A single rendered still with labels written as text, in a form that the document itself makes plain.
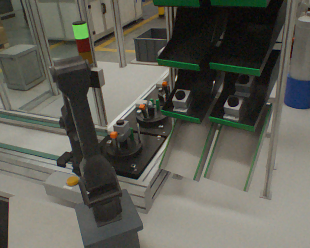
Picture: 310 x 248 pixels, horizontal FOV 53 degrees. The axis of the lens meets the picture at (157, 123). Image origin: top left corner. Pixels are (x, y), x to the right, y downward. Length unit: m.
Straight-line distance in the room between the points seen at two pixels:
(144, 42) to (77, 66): 2.45
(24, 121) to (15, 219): 0.57
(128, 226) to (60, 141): 0.74
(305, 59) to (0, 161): 1.42
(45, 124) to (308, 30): 1.28
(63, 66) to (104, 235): 0.40
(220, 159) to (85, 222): 0.45
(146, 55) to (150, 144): 2.01
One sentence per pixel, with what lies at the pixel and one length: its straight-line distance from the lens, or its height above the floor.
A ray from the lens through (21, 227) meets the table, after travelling 1.19.
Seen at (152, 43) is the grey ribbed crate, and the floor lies 0.81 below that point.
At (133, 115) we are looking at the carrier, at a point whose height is 0.97.
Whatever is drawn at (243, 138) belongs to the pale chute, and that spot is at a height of 1.10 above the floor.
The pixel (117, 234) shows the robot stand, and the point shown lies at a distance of 0.79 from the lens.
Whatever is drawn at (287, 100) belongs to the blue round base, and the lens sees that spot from 1.76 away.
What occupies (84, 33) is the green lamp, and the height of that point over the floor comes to 1.38.
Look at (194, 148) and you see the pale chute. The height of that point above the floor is 1.06.
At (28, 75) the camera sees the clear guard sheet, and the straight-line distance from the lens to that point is 1.56.
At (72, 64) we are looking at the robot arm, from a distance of 0.70.
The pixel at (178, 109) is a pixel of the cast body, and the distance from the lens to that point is 0.92.
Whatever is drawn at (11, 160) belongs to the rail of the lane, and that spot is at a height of 0.95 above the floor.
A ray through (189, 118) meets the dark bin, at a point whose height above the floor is 1.20.
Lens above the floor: 1.65
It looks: 30 degrees down
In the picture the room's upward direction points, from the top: 5 degrees counter-clockwise
